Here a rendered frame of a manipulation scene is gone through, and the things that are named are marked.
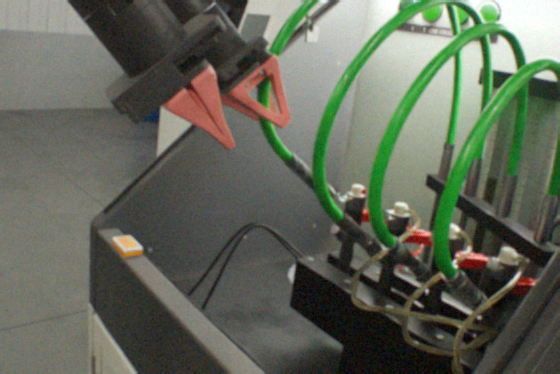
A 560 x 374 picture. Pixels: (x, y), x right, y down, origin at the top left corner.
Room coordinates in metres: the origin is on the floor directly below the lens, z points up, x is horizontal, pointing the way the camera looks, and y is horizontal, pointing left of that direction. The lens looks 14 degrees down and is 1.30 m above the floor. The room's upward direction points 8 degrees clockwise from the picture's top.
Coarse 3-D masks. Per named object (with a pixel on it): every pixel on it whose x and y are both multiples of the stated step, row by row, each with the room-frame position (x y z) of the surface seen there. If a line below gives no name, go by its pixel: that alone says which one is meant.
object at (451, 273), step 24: (528, 72) 0.49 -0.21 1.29; (552, 72) 0.54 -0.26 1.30; (504, 96) 0.47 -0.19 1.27; (480, 120) 0.46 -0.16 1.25; (480, 144) 0.45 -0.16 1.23; (456, 168) 0.44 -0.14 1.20; (552, 168) 0.58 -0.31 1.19; (456, 192) 0.44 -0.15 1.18; (552, 192) 0.58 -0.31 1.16; (552, 216) 0.57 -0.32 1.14; (456, 288) 0.46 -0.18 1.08
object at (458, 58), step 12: (312, 0) 0.63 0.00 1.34; (300, 12) 0.63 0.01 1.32; (456, 12) 0.81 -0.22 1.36; (288, 24) 0.62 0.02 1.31; (456, 24) 0.81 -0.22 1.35; (276, 36) 0.62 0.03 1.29; (288, 36) 0.62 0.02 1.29; (276, 48) 0.61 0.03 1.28; (456, 60) 0.83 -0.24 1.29; (456, 72) 0.83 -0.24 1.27; (264, 84) 0.60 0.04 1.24; (456, 84) 0.83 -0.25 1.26; (264, 96) 0.60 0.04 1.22; (456, 96) 0.83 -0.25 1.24; (456, 108) 0.83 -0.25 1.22; (264, 120) 0.61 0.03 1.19; (456, 120) 0.84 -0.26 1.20; (264, 132) 0.61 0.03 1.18; (276, 144) 0.62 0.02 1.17; (444, 144) 0.84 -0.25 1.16; (288, 156) 0.63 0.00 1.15
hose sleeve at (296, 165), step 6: (294, 156) 0.64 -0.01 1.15; (282, 162) 0.64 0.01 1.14; (288, 162) 0.63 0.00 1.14; (294, 162) 0.63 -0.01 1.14; (300, 162) 0.64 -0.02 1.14; (288, 168) 0.64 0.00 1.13; (294, 168) 0.64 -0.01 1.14; (300, 168) 0.64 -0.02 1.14; (306, 168) 0.65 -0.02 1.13; (300, 174) 0.65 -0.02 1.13; (306, 174) 0.65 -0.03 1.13; (306, 180) 0.65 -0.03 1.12; (312, 186) 0.66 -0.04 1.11
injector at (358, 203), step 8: (360, 200) 0.70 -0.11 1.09; (344, 208) 0.71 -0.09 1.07; (352, 208) 0.70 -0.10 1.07; (360, 208) 0.70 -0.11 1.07; (352, 216) 0.70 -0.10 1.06; (360, 216) 0.71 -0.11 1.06; (360, 224) 0.71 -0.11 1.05; (336, 232) 0.69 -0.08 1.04; (344, 240) 0.70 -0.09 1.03; (352, 240) 0.70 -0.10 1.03; (344, 248) 0.71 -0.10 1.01; (352, 248) 0.71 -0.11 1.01; (344, 256) 0.71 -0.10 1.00; (352, 256) 0.71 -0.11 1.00; (344, 264) 0.71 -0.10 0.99
